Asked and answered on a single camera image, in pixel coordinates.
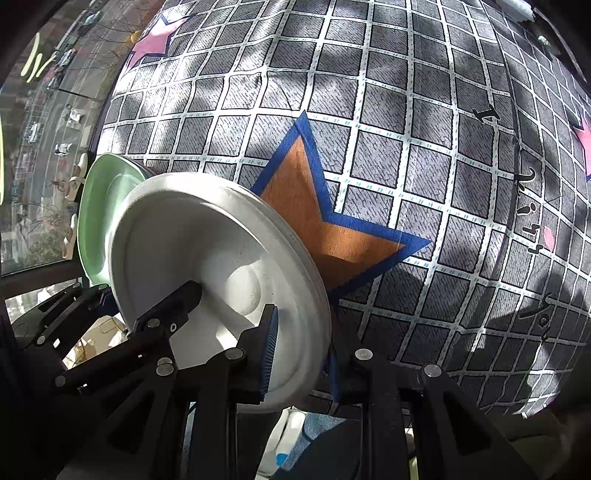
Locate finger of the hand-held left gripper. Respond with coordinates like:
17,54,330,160
32,282,122,347
54,281,203,395

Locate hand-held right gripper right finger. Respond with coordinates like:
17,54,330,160
328,318,541,480

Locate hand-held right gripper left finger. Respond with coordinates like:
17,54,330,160
55,304,280,480

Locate white plate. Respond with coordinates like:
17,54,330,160
108,173,332,415

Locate green bowl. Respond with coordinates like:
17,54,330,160
76,152,154,288

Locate person's blue jeans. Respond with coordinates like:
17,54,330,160
286,412,366,480

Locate grey checked star-print tablecloth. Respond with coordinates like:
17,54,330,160
95,0,591,418

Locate light blue plate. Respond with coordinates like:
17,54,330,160
501,0,533,22

